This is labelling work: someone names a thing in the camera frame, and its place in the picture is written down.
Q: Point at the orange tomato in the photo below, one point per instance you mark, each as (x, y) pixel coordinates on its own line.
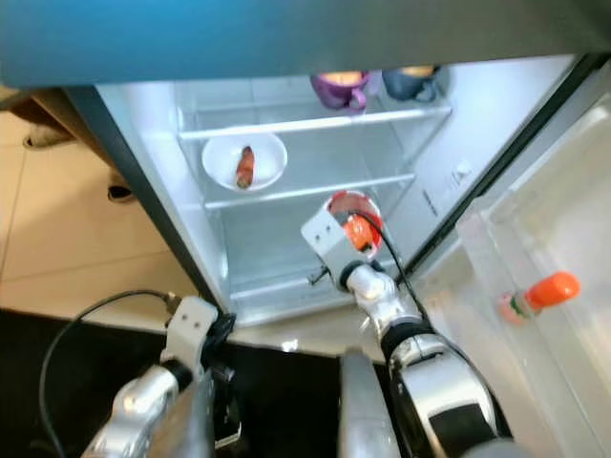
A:
(363, 234)

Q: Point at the red and black bowl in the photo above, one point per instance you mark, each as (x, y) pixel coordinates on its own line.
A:
(344, 200)

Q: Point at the white bowl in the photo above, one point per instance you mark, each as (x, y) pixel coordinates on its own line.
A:
(267, 164)

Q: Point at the orange carrot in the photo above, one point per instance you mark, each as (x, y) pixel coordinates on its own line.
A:
(245, 170)

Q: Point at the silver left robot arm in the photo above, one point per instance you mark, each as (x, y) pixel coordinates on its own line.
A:
(143, 410)

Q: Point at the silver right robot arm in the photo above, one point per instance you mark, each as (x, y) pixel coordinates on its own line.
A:
(449, 391)

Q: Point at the glass fridge shelf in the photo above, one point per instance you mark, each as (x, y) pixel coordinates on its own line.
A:
(296, 194)
(305, 123)

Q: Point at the fridge lower door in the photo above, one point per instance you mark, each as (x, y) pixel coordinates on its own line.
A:
(496, 248)

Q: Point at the grey steel fridge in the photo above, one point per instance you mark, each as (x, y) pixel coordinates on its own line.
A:
(296, 38)

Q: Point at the grey robot right leg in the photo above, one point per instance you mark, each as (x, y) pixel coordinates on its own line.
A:
(368, 410)

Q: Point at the purple mug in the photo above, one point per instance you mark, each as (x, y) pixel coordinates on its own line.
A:
(334, 93)

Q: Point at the dark blue mug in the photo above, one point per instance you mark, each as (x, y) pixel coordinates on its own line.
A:
(410, 86)

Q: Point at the orange cap sauce bottle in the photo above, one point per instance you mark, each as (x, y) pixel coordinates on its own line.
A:
(554, 289)

